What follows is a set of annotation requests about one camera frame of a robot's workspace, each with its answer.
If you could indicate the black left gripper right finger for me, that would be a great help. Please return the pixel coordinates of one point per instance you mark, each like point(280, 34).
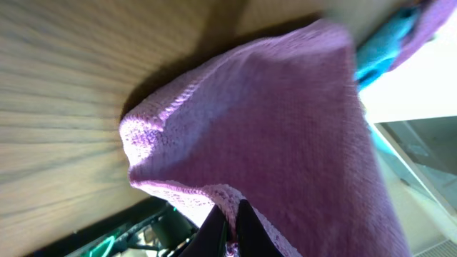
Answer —
point(253, 240)

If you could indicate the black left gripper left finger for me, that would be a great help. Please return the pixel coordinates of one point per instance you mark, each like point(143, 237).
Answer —
point(210, 240)

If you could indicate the purple microfiber cloth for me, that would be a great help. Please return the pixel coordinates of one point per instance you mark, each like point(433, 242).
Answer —
point(276, 122)

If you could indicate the crumpled blue cloth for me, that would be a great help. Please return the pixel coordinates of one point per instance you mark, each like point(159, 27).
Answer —
point(379, 52)

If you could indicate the crumpled purple cloth in pile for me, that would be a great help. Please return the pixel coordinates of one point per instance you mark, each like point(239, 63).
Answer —
point(433, 15)

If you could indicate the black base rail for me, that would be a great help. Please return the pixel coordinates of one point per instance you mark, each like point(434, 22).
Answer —
point(152, 224)

